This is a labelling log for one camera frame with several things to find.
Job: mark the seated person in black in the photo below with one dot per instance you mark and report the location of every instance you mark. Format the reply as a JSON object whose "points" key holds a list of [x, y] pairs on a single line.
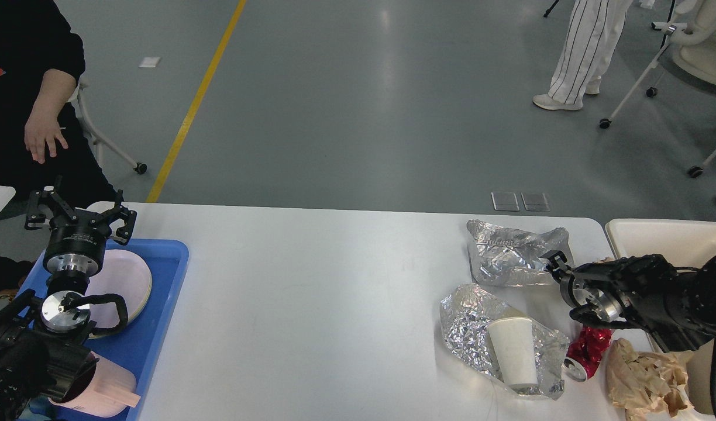
{"points": [[41, 61]]}

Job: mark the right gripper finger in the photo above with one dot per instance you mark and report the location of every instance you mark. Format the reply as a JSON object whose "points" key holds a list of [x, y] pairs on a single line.
{"points": [[589, 318], [555, 262]]}

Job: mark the pink plate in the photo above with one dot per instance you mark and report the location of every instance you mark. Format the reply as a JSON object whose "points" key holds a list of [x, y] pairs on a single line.
{"points": [[127, 274]]}

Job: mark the grey floor plate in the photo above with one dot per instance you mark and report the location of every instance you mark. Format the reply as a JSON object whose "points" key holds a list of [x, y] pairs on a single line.
{"points": [[535, 202], [504, 201]]}

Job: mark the large crumpled brown paper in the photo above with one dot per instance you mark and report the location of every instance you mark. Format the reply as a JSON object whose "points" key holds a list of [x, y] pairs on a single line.
{"points": [[643, 383]]}

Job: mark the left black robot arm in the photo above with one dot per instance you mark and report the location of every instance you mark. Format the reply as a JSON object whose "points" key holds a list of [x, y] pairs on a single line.
{"points": [[42, 340]]}

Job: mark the seated person's hand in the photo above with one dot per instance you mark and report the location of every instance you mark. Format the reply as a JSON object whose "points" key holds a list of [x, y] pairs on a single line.
{"points": [[43, 135]]}

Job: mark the walking person white trousers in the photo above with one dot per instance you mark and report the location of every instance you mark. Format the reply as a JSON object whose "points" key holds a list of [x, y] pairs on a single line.
{"points": [[592, 36]]}

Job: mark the cream office chair right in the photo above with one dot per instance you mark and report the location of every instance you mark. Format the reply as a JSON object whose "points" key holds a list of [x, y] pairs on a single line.
{"points": [[691, 38]]}

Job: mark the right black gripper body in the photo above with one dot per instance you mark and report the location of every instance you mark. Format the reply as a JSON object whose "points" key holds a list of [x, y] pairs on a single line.
{"points": [[595, 287]]}

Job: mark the pink mug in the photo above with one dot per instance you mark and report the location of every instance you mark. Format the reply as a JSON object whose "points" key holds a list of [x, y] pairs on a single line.
{"points": [[106, 390]]}

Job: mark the crushed red can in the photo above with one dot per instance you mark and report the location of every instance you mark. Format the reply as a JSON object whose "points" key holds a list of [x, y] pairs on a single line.
{"points": [[585, 353]]}

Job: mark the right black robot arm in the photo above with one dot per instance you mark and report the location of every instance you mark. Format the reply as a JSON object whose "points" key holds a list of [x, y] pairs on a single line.
{"points": [[676, 306]]}

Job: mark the white paper cup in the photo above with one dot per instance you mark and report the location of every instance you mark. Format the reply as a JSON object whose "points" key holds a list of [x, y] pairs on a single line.
{"points": [[513, 343]]}

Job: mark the blue plastic tray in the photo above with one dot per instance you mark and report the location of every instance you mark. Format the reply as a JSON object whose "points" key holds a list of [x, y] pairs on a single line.
{"points": [[138, 346]]}

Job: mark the white chair left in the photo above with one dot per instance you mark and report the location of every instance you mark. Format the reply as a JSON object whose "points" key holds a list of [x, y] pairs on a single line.
{"points": [[99, 140]]}

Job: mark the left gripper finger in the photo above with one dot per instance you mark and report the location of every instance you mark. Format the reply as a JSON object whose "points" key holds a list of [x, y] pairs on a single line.
{"points": [[116, 223], [46, 208]]}

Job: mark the foil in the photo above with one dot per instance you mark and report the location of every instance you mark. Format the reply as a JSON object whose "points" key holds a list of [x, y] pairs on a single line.
{"points": [[464, 317], [509, 257]]}

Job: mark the cream plastic bin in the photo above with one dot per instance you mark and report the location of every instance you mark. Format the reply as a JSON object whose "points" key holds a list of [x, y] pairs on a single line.
{"points": [[683, 243]]}

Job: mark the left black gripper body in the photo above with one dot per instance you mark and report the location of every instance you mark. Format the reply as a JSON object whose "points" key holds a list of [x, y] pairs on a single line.
{"points": [[76, 247]]}

